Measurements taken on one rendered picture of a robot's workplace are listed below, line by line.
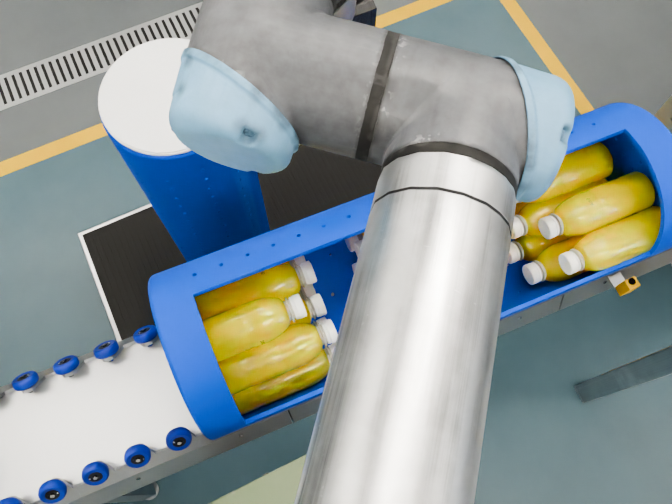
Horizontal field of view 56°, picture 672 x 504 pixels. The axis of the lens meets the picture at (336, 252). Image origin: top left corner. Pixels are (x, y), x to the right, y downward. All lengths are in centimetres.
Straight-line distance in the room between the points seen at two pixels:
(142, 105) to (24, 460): 70
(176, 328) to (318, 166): 138
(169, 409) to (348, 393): 98
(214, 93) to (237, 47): 3
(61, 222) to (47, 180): 19
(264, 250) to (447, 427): 74
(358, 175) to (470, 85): 189
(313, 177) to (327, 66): 188
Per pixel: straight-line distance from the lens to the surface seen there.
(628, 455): 234
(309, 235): 98
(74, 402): 129
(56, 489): 124
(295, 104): 35
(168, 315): 95
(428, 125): 33
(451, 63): 36
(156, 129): 132
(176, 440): 118
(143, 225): 223
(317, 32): 36
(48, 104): 277
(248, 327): 97
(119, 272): 219
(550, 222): 114
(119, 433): 126
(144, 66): 141
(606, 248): 116
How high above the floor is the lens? 212
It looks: 70 degrees down
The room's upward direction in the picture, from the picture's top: 2 degrees clockwise
